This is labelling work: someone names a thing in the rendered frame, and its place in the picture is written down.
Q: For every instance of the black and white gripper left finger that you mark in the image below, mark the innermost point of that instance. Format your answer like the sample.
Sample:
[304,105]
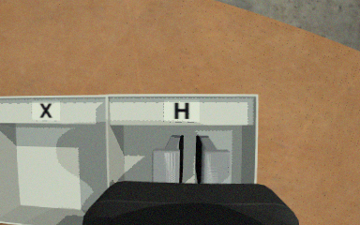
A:
[167,163]

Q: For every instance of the grey rack of three bins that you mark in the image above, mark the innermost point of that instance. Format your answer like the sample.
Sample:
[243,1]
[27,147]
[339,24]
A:
[57,155]

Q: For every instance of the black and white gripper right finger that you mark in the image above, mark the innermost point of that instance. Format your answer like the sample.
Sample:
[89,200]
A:
[212,166]

